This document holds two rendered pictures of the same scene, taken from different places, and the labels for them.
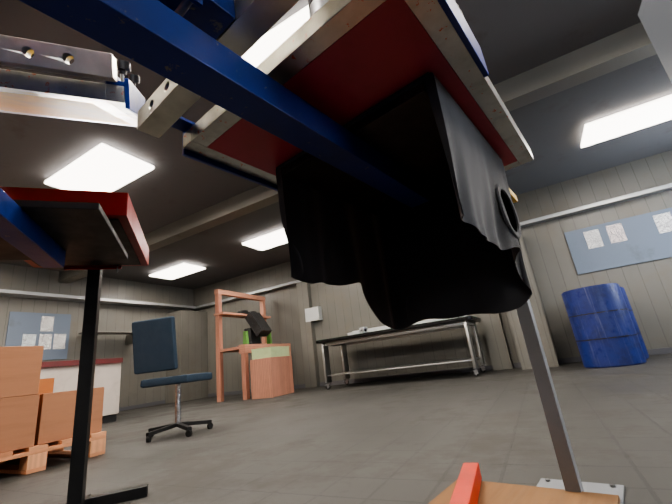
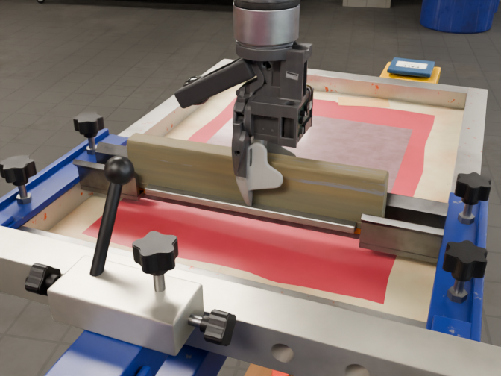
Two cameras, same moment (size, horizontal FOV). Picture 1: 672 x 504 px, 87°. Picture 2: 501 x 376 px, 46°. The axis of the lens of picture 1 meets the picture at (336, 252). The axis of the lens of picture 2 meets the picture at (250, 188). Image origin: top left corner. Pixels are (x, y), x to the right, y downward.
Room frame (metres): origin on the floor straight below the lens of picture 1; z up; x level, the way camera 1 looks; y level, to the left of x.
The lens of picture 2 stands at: (0.00, 0.17, 1.41)
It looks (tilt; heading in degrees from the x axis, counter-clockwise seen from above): 29 degrees down; 343
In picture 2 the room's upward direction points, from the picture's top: straight up
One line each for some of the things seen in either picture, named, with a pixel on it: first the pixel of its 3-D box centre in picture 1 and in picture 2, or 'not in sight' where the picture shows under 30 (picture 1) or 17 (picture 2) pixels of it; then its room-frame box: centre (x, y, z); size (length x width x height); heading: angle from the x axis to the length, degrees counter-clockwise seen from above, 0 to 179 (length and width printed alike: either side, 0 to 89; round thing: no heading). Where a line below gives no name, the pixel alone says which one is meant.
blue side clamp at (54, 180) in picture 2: (242, 160); (64, 190); (0.81, 0.21, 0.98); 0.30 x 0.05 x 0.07; 142
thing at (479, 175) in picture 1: (474, 197); not in sight; (0.76, -0.33, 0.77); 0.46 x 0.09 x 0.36; 142
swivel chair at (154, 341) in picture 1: (176, 374); not in sight; (3.48, 1.64, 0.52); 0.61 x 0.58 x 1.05; 152
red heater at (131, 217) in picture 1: (75, 234); not in sight; (1.30, 1.03, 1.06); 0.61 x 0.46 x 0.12; 22
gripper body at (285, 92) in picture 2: not in sight; (271, 91); (0.65, -0.05, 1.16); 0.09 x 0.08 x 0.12; 52
